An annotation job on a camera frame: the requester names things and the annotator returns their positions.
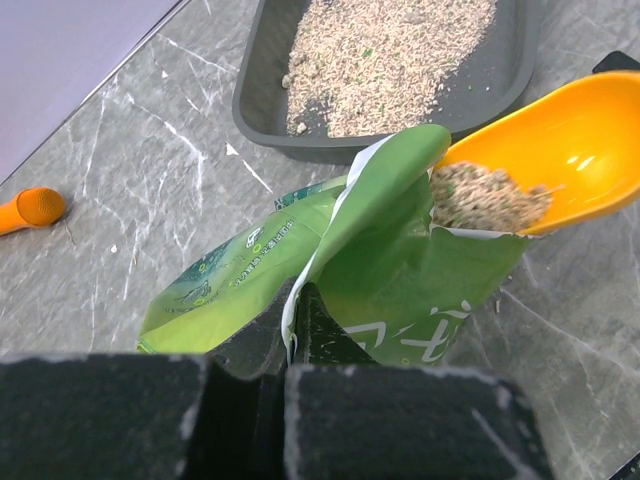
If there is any litter granules pile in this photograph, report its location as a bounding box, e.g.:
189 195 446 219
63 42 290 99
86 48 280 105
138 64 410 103
281 1 497 138

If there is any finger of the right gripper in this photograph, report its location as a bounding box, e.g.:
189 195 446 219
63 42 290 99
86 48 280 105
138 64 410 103
592 50 640 74

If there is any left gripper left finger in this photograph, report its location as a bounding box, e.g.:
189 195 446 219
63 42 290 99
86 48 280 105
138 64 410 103
1 281 292 479

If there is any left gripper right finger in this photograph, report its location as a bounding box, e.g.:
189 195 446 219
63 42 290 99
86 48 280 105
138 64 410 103
283 284 553 479

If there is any orange carrot toy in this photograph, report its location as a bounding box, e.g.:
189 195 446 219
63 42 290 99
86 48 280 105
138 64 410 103
1 187 66 235

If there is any green litter bag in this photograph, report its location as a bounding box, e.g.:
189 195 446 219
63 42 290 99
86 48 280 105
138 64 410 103
137 125 530 366

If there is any yellow plastic scoop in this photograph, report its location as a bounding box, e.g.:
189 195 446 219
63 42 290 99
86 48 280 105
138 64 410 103
438 71 639 236

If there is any grey litter box tray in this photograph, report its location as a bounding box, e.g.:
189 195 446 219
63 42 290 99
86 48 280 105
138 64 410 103
232 1 542 164

